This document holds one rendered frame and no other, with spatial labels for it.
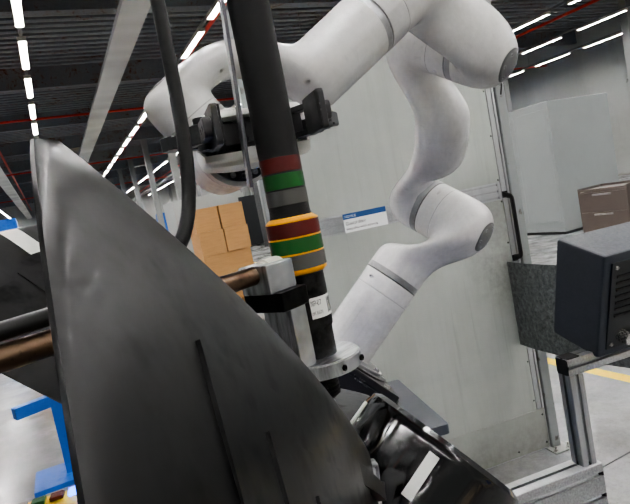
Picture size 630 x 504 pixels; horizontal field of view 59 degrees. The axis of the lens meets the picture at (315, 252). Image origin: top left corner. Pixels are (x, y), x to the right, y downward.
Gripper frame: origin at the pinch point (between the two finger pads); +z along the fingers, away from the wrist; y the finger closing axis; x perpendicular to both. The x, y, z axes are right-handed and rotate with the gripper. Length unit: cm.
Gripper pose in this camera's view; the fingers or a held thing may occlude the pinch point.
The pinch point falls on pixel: (268, 117)
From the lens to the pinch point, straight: 45.7
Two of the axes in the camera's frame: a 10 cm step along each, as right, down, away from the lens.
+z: 2.9, 0.4, -9.6
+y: -9.4, 2.1, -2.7
